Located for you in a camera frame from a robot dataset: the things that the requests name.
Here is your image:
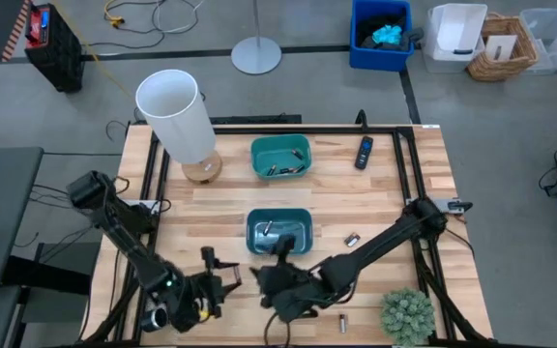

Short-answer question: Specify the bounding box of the grey floor stand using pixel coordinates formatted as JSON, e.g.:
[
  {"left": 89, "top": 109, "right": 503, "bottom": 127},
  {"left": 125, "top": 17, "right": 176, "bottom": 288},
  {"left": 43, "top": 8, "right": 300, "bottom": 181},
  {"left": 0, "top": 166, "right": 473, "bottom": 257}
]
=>
[{"left": 230, "top": 0, "right": 283, "bottom": 76}]

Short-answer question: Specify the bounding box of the yellow cord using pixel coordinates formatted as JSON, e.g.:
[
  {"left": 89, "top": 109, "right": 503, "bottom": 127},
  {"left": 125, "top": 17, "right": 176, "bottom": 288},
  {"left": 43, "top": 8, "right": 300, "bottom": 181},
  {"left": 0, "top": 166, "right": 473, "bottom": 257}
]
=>
[{"left": 53, "top": 0, "right": 135, "bottom": 102}]

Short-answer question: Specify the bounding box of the black power strip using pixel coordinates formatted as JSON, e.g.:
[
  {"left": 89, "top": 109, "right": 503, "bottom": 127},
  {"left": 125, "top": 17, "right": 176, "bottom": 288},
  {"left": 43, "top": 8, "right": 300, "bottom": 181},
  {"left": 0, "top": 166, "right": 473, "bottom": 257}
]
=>
[{"left": 209, "top": 114, "right": 303, "bottom": 126}]

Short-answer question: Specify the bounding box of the blue plastic crate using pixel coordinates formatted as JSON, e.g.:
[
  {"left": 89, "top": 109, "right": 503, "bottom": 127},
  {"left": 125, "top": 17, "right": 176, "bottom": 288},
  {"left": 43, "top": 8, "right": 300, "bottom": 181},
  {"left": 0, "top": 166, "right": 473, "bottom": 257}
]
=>
[{"left": 349, "top": 0, "right": 415, "bottom": 73}]

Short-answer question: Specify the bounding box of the black floor cable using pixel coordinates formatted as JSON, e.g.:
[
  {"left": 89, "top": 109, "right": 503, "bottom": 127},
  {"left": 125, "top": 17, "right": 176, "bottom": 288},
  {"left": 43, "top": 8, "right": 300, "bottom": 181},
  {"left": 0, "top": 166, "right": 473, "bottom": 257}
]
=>
[{"left": 87, "top": 0, "right": 169, "bottom": 50}]

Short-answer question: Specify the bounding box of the black aluminium table frame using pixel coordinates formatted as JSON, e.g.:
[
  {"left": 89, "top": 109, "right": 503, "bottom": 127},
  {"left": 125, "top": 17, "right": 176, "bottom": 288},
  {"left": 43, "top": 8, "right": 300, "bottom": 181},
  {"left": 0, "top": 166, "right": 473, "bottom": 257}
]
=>
[{"left": 82, "top": 123, "right": 495, "bottom": 348}]

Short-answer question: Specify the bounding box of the white card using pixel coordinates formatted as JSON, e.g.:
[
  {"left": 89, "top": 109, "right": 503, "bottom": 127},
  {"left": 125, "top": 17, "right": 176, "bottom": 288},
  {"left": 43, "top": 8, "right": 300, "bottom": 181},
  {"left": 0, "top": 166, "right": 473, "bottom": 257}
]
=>
[{"left": 484, "top": 34, "right": 518, "bottom": 62}]

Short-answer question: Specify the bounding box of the white floor cable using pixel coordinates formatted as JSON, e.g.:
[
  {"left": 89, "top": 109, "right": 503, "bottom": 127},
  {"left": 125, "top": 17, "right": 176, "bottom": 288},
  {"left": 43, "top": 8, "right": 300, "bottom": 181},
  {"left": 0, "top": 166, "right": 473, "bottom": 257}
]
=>
[{"left": 151, "top": 0, "right": 203, "bottom": 35}]

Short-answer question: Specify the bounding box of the white plastic bin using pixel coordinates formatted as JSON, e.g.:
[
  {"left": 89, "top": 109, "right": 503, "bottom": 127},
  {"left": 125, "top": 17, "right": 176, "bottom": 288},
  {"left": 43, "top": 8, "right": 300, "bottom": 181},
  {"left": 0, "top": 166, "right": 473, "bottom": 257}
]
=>
[{"left": 423, "top": 3, "right": 488, "bottom": 74}]

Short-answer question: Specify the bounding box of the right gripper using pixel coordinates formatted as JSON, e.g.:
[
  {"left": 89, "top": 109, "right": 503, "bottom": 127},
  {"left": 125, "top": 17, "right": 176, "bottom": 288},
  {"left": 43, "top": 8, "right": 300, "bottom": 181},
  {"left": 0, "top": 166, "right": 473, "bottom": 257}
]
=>
[{"left": 250, "top": 235, "right": 328, "bottom": 324}]

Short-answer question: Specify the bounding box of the yellow floor cable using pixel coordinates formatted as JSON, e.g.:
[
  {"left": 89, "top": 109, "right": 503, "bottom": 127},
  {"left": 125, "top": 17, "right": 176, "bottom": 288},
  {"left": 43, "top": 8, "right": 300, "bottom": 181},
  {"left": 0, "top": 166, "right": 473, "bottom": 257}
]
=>
[{"left": 103, "top": 0, "right": 126, "bottom": 26}]

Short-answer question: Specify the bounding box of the red black tool case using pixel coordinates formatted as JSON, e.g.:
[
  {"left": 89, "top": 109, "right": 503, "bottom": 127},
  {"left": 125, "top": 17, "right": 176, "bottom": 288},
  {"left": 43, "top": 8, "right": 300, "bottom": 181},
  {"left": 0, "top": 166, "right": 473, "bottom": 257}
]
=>
[{"left": 24, "top": 3, "right": 86, "bottom": 94}]

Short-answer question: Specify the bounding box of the black cloth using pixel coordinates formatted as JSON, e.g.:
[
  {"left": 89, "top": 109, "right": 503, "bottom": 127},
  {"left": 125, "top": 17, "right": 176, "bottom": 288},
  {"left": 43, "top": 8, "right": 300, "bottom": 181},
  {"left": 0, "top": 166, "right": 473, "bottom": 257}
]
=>
[{"left": 357, "top": 14, "right": 425, "bottom": 52}]

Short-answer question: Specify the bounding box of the black desk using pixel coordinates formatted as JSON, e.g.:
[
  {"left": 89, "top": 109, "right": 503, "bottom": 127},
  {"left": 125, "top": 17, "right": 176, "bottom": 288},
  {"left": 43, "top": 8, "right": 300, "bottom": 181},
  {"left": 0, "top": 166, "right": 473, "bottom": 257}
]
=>
[{"left": 0, "top": 147, "right": 45, "bottom": 296}]

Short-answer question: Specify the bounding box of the green artificial plant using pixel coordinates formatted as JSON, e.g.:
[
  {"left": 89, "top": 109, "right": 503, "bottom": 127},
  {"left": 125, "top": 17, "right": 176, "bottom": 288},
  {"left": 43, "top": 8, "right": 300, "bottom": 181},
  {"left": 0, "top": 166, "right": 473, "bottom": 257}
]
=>
[{"left": 379, "top": 287, "right": 437, "bottom": 347}]

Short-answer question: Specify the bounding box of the turquoise cloth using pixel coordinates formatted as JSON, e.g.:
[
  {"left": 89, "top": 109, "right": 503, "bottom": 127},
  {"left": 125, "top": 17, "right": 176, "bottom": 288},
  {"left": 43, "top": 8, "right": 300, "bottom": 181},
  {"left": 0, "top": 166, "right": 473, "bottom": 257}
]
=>
[{"left": 372, "top": 24, "right": 403, "bottom": 46}]

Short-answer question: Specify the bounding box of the wicker basket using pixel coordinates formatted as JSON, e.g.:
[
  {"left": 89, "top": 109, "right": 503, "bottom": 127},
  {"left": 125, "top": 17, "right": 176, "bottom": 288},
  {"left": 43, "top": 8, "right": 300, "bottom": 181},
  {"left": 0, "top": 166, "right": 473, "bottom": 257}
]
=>
[{"left": 466, "top": 13, "right": 540, "bottom": 82}]

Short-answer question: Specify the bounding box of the white shade wooden base lamp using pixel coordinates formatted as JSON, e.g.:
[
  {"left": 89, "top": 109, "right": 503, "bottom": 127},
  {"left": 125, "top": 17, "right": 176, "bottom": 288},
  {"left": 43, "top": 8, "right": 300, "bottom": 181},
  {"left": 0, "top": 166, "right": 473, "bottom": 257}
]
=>
[{"left": 134, "top": 69, "right": 223, "bottom": 185}]

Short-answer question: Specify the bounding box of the teal plastic bin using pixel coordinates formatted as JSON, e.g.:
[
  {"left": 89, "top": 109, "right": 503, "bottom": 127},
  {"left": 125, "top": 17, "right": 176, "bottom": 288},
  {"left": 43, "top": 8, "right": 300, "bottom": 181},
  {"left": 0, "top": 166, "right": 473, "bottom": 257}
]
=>
[
  {"left": 249, "top": 133, "right": 313, "bottom": 181},
  {"left": 246, "top": 208, "right": 314, "bottom": 256}
]

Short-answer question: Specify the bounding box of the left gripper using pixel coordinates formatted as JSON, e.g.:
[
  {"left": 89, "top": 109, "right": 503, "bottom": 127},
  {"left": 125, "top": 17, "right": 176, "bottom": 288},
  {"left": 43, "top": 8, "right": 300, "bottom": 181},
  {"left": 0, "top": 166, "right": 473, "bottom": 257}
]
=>
[{"left": 186, "top": 246, "right": 243, "bottom": 321}]

